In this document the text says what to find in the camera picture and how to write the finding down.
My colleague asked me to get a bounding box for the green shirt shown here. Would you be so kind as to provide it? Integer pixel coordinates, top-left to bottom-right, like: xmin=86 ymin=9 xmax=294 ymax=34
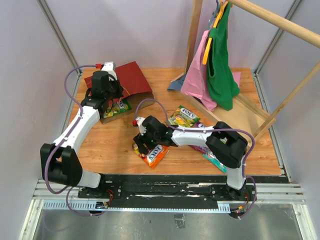
xmin=206 ymin=6 xmax=240 ymax=111

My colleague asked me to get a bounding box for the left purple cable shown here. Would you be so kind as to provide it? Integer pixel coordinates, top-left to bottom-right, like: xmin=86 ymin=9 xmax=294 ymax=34
xmin=44 ymin=63 xmax=106 ymax=217

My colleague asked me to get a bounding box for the pink shirt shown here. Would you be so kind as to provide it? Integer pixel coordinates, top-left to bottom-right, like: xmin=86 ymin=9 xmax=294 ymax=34
xmin=181 ymin=30 xmax=240 ymax=111

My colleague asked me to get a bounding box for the green snack packet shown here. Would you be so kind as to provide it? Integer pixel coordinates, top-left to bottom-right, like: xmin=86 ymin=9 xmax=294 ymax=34
xmin=168 ymin=105 xmax=200 ymax=128

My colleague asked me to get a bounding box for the teal hanger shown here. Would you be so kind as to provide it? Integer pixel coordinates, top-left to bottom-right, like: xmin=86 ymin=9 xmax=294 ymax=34
xmin=206 ymin=0 xmax=225 ymax=30

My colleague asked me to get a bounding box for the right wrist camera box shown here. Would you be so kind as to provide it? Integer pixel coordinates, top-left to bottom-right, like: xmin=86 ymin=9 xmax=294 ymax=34
xmin=132 ymin=116 xmax=145 ymax=127

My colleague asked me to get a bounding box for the red paper bag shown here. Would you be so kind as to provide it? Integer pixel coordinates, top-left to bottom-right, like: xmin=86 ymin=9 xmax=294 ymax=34
xmin=81 ymin=61 xmax=154 ymax=124

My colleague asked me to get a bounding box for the purple snack packet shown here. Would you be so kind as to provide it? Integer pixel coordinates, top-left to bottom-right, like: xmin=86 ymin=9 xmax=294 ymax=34
xmin=189 ymin=121 xmax=213 ymax=155

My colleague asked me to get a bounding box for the orange Fox's candy packet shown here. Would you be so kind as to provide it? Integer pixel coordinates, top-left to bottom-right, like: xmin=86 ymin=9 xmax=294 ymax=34
xmin=132 ymin=143 xmax=169 ymax=169

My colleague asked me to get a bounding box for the wooden clothes rack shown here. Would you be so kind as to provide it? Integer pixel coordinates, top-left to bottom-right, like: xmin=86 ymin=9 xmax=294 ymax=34
xmin=180 ymin=0 xmax=320 ymax=141

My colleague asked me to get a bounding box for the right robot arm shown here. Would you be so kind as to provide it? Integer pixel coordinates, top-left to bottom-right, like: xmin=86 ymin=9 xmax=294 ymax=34
xmin=132 ymin=115 xmax=250 ymax=200

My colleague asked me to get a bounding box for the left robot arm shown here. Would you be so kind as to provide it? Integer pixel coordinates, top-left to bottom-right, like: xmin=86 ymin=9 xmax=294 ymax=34
xmin=40 ymin=62 xmax=124 ymax=198

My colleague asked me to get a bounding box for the teal Fox's candy packet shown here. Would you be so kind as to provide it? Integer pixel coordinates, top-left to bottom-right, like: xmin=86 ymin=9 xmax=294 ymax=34
xmin=202 ymin=152 xmax=227 ymax=173

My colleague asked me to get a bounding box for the yellow hanger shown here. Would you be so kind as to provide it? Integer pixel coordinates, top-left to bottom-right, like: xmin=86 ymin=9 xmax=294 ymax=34
xmin=202 ymin=0 xmax=231 ymax=65

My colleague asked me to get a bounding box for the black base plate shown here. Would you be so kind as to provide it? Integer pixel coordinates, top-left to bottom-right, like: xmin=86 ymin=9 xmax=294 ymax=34
xmin=77 ymin=174 xmax=257 ymax=211

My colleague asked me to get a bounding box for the blue-grey cloth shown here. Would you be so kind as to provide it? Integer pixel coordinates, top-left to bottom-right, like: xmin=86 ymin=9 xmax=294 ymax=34
xmin=167 ymin=74 xmax=186 ymax=92

